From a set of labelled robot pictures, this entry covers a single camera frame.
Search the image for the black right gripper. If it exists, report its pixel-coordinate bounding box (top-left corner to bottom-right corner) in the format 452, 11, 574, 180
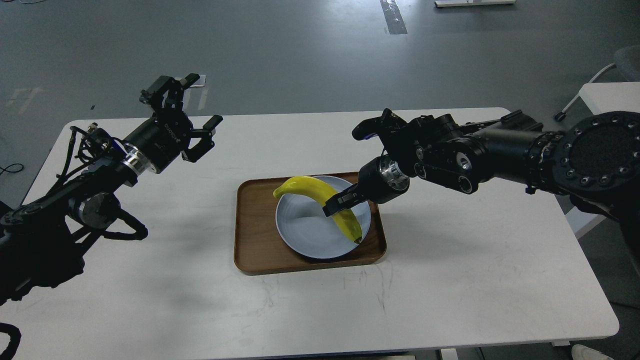
322, 155, 410, 217

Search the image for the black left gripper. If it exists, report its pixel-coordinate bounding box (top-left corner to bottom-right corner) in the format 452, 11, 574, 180
124, 73, 224, 174

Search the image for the yellow banana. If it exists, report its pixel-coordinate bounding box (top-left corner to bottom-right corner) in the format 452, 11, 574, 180
272, 175, 364, 244

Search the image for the light blue round plate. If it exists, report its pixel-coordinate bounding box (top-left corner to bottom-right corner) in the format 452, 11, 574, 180
275, 175, 371, 259

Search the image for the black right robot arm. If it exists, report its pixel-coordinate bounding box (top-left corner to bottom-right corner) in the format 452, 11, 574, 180
322, 108, 640, 270

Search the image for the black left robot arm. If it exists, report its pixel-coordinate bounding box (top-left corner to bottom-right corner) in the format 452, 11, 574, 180
0, 73, 223, 304

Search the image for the brown wooden tray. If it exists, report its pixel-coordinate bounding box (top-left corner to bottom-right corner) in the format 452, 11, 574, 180
233, 177, 387, 275

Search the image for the white furniture base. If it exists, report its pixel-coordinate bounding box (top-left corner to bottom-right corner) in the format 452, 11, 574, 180
434, 0, 517, 9

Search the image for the grey office chair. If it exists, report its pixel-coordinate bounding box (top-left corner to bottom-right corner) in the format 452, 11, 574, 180
553, 45, 640, 122

